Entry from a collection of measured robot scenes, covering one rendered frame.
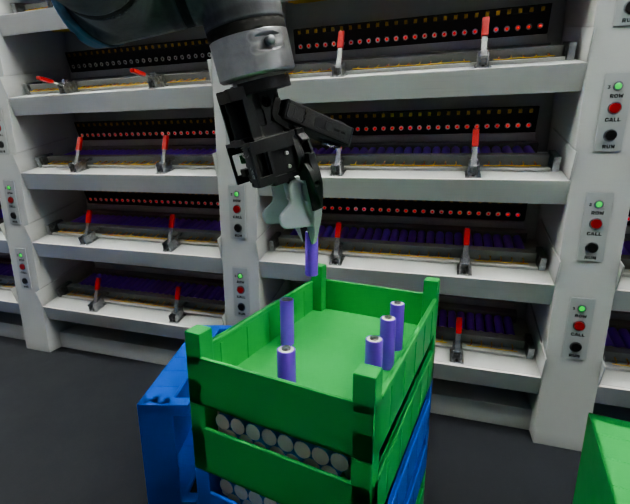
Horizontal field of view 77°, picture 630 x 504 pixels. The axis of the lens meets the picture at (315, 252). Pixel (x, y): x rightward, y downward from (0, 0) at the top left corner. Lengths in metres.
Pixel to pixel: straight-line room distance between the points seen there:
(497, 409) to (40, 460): 0.93
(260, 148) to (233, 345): 0.23
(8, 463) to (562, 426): 1.08
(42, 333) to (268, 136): 1.11
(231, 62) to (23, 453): 0.85
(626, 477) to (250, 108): 0.62
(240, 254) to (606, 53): 0.78
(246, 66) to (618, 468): 0.64
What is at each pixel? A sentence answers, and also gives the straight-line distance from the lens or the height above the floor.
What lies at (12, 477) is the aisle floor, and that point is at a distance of 1.00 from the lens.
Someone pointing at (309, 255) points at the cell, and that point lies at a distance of 0.55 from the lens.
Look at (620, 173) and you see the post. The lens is 0.86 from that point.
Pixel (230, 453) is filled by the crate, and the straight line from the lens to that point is 0.46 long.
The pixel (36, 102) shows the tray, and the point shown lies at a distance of 1.29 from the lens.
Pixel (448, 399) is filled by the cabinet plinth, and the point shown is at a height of 0.04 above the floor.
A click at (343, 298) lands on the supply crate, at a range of 0.65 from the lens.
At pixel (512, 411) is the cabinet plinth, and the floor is 0.04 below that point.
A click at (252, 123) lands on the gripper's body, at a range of 0.48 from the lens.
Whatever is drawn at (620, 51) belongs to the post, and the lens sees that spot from 0.86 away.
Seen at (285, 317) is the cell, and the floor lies 0.37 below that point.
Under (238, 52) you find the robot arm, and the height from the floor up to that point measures 0.68.
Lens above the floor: 0.57
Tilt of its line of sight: 13 degrees down
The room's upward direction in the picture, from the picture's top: straight up
